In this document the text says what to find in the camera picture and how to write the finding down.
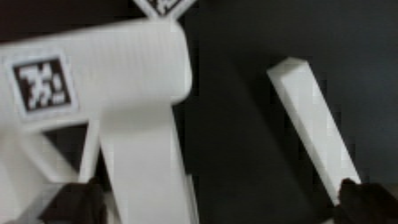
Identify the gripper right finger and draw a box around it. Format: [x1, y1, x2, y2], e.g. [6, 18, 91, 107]
[333, 179, 398, 224]

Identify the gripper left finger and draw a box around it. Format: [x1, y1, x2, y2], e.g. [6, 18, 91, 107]
[40, 179, 107, 224]

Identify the white chair back frame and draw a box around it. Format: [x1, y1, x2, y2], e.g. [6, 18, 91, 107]
[0, 20, 200, 224]

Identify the white tagged cube left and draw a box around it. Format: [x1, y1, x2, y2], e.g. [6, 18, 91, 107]
[132, 0, 198, 20]

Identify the white right fence wall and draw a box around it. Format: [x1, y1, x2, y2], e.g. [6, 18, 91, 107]
[267, 58, 361, 205]

